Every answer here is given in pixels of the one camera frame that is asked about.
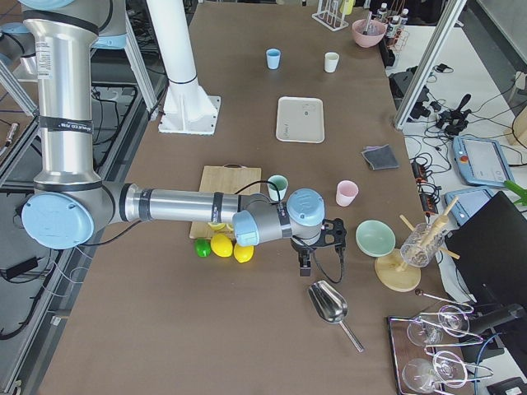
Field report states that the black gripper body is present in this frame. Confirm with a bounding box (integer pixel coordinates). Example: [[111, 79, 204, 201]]
[[291, 236, 324, 258]]

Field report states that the green cup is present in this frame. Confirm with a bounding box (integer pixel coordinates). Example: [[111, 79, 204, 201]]
[[267, 174, 288, 202]]

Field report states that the blue cup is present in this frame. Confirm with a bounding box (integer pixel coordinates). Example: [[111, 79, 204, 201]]
[[266, 48, 281, 70]]

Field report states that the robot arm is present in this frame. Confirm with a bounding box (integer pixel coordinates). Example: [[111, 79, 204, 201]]
[[21, 1, 325, 275]]

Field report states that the beige rabbit tray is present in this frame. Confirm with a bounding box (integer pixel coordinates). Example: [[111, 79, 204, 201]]
[[275, 96, 325, 144]]

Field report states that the metal scoop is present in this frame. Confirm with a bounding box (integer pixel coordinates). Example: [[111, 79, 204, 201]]
[[308, 280, 365, 352]]

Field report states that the yellow lemon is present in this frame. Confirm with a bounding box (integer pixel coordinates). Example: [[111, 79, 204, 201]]
[[233, 244, 254, 263], [210, 234, 234, 258]]

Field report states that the green bowl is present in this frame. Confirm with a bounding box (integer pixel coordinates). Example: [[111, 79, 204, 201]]
[[356, 220, 395, 258]]

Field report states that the pink cup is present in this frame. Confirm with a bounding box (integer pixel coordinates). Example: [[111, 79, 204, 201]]
[[335, 180, 359, 207]]

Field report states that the wooden cup tree stand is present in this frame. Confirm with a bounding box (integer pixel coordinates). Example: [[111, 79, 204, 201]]
[[375, 197, 460, 292]]

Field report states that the lemon half slice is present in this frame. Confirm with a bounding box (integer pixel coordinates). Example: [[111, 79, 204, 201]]
[[208, 222, 226, 231]]

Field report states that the wooden cutting board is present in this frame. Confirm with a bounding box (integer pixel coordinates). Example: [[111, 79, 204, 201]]
[[189, 165, 262, 240]]

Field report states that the green lime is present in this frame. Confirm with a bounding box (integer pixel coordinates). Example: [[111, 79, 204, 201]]
[[194, 239, 212, 258]]

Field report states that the clear glass mug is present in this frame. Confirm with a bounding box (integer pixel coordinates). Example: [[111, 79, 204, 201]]
[[400, 223, 446, 267]]

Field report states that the grey folded cloth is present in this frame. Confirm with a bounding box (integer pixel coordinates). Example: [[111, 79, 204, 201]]
[[361, 144, 399, 170]]

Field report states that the wine glass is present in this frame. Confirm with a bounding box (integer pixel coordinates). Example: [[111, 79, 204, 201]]
[[407, 318, 443, 347], [402, 358, 436, 394], [432, 351, 468, 388], [437, 304, 469, 337]]

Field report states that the blue teach pendant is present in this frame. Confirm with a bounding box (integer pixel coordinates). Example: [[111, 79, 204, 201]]
[[444, 186, 495, 226], [452, 136, 514, 188]]

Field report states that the black monitor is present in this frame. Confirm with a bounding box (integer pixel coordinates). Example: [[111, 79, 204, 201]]
[[445, 192, 526, 306]]

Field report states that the cream cup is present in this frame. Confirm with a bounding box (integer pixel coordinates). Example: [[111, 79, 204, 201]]
[[324, 52, 339, 73]]

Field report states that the metal muddler in bowl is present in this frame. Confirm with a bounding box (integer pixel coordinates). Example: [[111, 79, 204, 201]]
[[362, 12, 372, 35]]

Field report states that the pink bowl with ice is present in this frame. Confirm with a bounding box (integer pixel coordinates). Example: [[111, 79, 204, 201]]
[[352, 19, 387, 48]]

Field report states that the yellow cup on rack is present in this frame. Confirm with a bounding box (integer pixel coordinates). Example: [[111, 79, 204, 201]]
[[340, 0, 355, 16]]

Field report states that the white pedestal column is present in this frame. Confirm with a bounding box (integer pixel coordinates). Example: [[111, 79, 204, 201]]
[[147, 0, 221, 136]]

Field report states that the white wire rack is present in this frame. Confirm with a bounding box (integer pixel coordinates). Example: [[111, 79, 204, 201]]
[[311, 0, 349, 32]]

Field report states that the aluminium frame post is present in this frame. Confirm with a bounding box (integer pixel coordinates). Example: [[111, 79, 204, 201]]
[[394, 0, 467, 131]]

